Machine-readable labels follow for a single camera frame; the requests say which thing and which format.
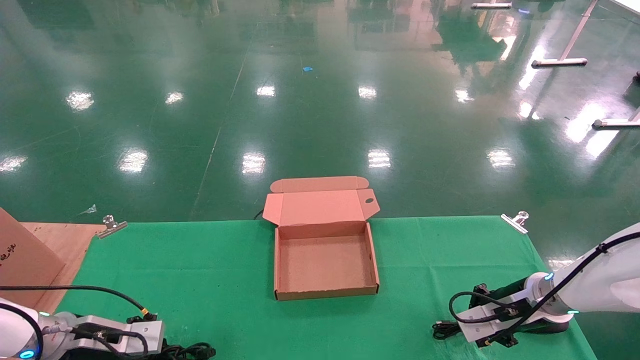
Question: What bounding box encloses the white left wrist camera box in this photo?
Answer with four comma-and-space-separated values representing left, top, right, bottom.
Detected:
75, 316, 166, 357

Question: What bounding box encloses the tall printed cardboard box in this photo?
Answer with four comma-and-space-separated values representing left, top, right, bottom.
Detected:
0, 207, 66, 308

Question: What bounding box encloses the silver metal cloth clip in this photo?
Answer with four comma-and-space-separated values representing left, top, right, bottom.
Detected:
501, 211, 530, 235
96, 215, 128, 240

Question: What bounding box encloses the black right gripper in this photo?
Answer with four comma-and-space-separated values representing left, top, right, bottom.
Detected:
470, 280, 570, 349

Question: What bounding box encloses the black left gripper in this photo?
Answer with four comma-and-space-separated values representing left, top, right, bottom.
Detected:
60, 313, 171, 360

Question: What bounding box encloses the black power cable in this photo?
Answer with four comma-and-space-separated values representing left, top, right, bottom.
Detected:
162, 342, 217, 360

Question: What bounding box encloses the green table cloth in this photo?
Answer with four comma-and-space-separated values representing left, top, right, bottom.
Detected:
55, 215, 598, 360

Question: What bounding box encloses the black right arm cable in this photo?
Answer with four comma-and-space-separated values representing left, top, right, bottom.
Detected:
448, 231, 640, 346

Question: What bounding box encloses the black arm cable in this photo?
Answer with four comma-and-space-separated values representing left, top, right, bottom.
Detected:
0, 285, 151, 360
448, 231, 640, 346

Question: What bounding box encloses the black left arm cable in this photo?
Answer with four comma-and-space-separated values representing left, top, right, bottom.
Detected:
0, 285, 151, 360

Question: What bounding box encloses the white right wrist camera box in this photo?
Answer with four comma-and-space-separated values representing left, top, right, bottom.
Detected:
457, 296, 533, 344

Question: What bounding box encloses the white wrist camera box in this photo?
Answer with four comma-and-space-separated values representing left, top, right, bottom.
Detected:
75, 316, 166, 357
457, 296, 533, 344

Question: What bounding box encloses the flat open cardboard box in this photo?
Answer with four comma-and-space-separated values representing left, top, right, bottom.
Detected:
262, 176, 381, 302

